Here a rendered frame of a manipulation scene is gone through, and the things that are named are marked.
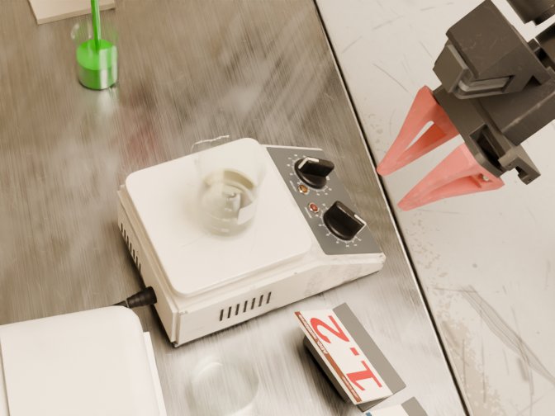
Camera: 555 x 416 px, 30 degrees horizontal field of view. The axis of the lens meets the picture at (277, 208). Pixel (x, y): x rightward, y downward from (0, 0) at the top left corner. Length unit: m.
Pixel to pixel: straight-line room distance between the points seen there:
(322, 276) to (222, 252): 0.10
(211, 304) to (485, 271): 0.27
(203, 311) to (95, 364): 0.62
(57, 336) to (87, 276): 0.69
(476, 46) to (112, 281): 0.38
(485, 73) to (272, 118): 0.35
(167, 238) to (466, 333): 0.28
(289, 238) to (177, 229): 0.09
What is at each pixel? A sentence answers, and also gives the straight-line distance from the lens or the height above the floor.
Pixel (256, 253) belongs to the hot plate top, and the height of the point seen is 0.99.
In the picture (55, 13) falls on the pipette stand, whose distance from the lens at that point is 1.07.
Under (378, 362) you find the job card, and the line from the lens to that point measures 0.88.
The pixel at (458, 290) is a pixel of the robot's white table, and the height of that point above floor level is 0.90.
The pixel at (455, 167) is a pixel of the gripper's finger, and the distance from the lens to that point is 0.77.
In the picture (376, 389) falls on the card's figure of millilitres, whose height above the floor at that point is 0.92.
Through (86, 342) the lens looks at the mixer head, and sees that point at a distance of 0.20.
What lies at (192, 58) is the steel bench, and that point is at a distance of 1.04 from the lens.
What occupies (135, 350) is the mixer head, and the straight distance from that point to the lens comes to 0.20.
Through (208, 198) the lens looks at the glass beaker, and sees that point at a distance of 0.77.
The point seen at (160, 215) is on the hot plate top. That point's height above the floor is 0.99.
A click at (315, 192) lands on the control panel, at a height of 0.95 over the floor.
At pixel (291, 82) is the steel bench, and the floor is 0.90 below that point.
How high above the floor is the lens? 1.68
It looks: 56 degrees down
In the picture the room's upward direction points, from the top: 12 degrees clockwise
